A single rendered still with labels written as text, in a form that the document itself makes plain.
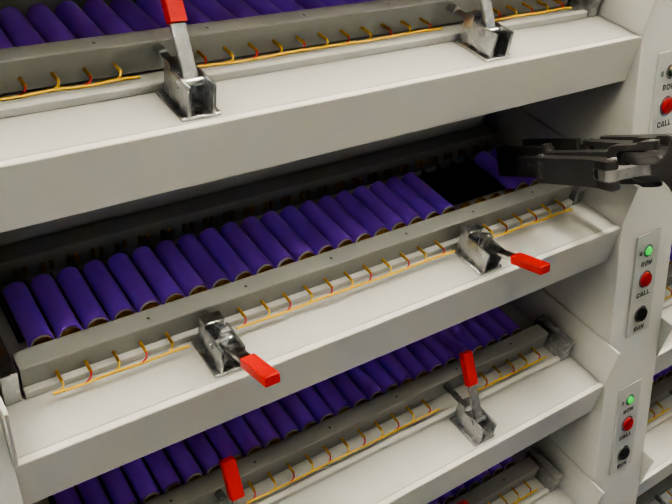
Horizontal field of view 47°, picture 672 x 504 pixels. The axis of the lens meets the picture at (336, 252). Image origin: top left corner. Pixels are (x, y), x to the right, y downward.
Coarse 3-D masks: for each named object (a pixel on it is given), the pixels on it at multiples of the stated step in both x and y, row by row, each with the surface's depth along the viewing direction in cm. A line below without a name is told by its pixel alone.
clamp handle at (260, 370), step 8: (224, 336) 57; (224, 344) 57; (232, 344) 57; (232, 352) 55; (240, 352) 55; (248, 352) 55; (240, 360) 54; (248, 360) 54; (256, 360) 54; (248, 368) 53; (256, 368) 53; (264, 368) 53; (272, 368) 53; (256, 376) 53; (264, 376) 52; (272, 376) 52; (264, 384) 52; (272, 384) 52
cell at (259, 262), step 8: (232, 224) 68; (224, 232) 68; (232, 232) 68; (240, 232) 68; (232, 240) 67; (240, 240) 67; (248, 240) 67; (232, 248) 67; (240, 248) 66; (248, 248) 66; (256, 248) 66; (240, 256) 66; (248, 256) 66; (256, 256) 65; (264, 256) 66; (248, 264) 65; (256, 264) 65; (264, 264) 65; (272, 264) 66; (256, 272) 65
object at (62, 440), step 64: (448, 128) 85; (512, 128) 88; (192, 192) 70; (576, 192) 81; (128, 256) 66; (448, 256) 72; (576, 256) 78; (0, 320) 59; (320, 320) 63; (384, 320) 64; (448, 320) 70; (0, 384) 51; (128, 384) 56; (192, 384) 56; (256, 384) 59; (64, 448) 51; (128, 448) 55
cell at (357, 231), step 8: (320, 200) 74; (328, 200) 73; (328, 208) 73; (336, 208) 72; (336, 216) 72; (344, 216) 72; (344, 224) 71; (352, 224) 71; (360, 224) 71; (352, 232) 70; (360, 232) 70; (368, 232) 70; (352, 240) 70
